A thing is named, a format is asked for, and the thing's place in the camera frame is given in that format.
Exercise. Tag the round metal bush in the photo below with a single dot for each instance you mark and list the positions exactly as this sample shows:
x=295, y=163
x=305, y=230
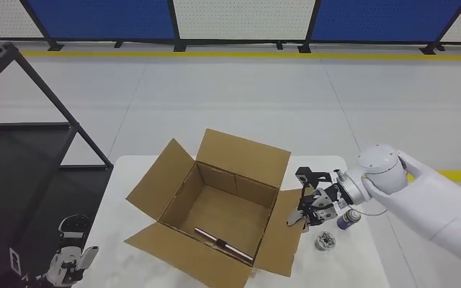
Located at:
x=325, y=241

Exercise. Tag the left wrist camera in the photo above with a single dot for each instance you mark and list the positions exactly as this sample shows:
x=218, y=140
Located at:
x=73, y=225

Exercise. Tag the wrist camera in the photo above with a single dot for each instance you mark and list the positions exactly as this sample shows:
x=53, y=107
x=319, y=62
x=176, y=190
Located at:
x=73, y=225
x=306, y=174

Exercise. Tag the black metal frame rack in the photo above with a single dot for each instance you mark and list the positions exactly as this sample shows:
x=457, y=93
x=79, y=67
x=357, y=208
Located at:
x=32, y=187

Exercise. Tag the large brown cardboard carton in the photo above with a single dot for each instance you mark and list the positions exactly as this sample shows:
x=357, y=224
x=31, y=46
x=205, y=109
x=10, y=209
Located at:
x=241, y=155

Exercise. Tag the white perforated partition panel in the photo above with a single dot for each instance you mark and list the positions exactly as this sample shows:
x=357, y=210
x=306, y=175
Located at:
x=453, y=34
x=243, y=18
x=16, y=19

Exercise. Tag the long metal shaft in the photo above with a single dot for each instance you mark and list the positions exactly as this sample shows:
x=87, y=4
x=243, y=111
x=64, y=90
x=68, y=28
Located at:
x=224, y=244

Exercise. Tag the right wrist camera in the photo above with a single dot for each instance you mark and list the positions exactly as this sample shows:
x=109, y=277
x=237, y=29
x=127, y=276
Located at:
x=306, y=174

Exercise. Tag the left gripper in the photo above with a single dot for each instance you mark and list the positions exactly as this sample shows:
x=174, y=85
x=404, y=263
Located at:
x=65, y=268

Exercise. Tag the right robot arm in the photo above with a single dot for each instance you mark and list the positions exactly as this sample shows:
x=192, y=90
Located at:
x=425, y=205

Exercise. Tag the blue partition panel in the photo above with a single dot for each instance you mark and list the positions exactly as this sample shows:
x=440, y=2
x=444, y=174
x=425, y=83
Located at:
x=101, y=18
x=381, y=19

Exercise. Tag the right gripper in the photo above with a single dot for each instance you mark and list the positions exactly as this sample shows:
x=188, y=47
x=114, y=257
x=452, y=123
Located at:
x=354, y=191

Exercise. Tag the small spray bottle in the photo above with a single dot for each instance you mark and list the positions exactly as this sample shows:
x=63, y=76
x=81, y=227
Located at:
x=348, y=219

